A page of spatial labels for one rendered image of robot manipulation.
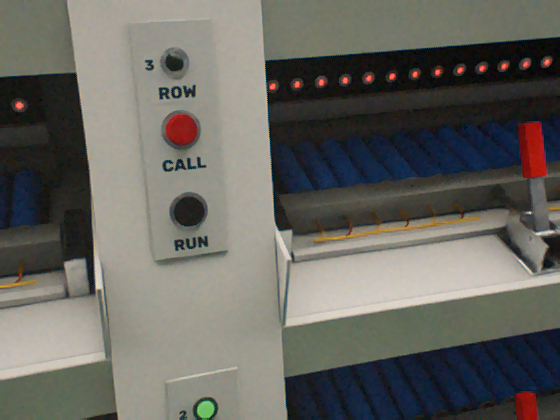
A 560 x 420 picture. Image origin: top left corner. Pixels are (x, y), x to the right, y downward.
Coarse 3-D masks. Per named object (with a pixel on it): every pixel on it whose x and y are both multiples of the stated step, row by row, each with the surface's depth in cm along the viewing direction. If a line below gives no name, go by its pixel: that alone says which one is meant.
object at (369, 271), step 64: (320, 64) 49; (384, 64) 51; (448, 64) 52; (512, 64) 54; (320, 128) 50; (384, 128) 51; (448, 128) 51; (512, 128) 52; (320, 192) 42; (384, 192) 43; (448, 192) 43; (512, 192) 45; (320, 256) 40; (384, 256) 41; (448, 256) 41; (512, 256) 41; (320, 320) 36; (384, 320) 37; (448, 320) 39; (512, 320) 40
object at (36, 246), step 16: (48, 224) 38; (0, 240) 37; (16, 240) 37; (32, 240) 37; (48, 240) 37; (0, 256) 37; (16, 256) 37; (32, 256) 37; (48, 256) 38; (0, 272) 38; (16, 272) 38; (0, 288) 36
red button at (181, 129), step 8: (176, 120) 31; (184, 120) 31; (192, 120) 31; (168, 128) 31; (176, 128) 31; (184, 128) 31; (192, 128) 31; (168, 136) 31; (176, 136) 31; (184, 136) 31; (192, 136) 31; (176, 144) 31; (184, 144) 31
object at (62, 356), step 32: (0, 128) 45; (32, 128) 45; (64, 192) 45; (64, 224) 38; (64, 256) 35; (96, 256) 32; (32, 288) 37; (96, 288) 30; (0, 320) 35; (32, 320) 35; (64, 320) 35; (96, 320) 35; (0, 352) 33; (32, 352) 33; (64, 352) 33; (96, 352) 33; (0, 384) 32; (32, 384) 33; (64, 384) 33; (96, 384) 34; (0, 416) 33; (32, 416) 34; (64, 416) 35
